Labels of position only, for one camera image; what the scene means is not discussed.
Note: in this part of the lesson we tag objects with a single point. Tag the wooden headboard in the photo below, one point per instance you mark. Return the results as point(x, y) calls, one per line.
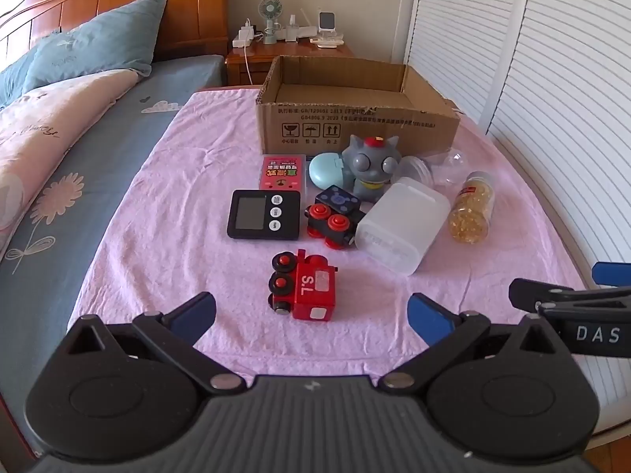
point(192, 10)

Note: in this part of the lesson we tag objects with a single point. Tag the pink floral quilt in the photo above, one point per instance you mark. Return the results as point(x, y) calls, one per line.
point(39, 133)

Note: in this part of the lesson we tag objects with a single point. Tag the black digital timer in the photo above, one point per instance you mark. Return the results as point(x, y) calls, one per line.
point(246, 214)

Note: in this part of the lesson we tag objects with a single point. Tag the white charger plug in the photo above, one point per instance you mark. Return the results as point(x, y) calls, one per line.
point(246, 27)

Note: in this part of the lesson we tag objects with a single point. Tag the brown cardboard box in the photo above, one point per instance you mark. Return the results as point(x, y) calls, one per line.
point(345, 123)

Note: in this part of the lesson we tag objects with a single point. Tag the clear plastic jar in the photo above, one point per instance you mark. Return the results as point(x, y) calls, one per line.
point(443, 167)

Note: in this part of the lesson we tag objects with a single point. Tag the white louvered closet door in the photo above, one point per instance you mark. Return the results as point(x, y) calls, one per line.
point(581, 133)
point(463, 34)

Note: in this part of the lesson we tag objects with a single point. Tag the teal egg-shaped case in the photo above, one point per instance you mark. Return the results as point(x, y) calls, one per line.
point(325, 170)

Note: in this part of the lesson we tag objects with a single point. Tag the white power strip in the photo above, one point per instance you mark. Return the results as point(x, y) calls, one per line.
point(244, 42)

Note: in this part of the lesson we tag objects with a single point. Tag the white plastic container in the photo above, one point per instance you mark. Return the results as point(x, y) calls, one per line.
point(404, 221)

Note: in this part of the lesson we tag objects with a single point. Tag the white square device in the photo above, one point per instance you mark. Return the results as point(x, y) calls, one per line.
point(326, 22)

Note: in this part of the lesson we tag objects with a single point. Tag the white small device on stand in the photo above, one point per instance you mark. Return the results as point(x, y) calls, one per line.
point(328, 42)

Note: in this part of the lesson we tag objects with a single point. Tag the small teal pillow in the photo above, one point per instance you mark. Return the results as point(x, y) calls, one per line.
point(19, 71)

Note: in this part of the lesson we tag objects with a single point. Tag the pink card box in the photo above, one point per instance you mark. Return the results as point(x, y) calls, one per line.
point(283, 172)

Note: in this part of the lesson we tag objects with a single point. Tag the grey cat figurine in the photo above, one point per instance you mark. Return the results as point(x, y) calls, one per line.
point(369, 157)

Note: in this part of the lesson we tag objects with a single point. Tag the white router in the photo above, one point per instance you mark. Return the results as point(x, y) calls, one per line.
point(308, 32)

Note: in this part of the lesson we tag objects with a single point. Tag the yellow capsule bottle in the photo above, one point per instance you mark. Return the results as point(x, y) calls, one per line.
point(471, 217)

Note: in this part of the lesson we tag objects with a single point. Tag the wooden nightstand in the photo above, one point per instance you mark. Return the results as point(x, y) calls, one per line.
point(246, 66)

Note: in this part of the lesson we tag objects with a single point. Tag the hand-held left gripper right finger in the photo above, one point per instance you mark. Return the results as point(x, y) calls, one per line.
point(429, 316)

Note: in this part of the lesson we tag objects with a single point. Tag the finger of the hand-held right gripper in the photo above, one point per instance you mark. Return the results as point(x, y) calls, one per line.
point(611, 274)
point(527, 293)

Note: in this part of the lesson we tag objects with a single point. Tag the large teal pillow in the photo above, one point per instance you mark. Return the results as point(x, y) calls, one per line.
point(98, 44)

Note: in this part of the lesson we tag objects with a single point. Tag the blue-grey bed sheet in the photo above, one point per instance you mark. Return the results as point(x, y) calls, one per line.
point(123, 123)

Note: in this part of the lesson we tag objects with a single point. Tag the small white bottle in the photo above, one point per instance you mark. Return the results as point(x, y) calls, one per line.
point(292, 29)

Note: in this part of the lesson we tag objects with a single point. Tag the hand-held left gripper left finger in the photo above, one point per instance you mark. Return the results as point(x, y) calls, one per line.
point(194, 313)

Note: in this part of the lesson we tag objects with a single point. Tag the black toy train car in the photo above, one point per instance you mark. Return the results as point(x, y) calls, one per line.
point(340, 226)

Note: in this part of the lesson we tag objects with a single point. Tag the small green desk fan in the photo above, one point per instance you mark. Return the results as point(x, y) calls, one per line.
point(268, 9)

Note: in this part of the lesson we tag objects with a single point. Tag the red toy train engine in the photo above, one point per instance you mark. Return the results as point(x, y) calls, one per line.
point(315, 295)

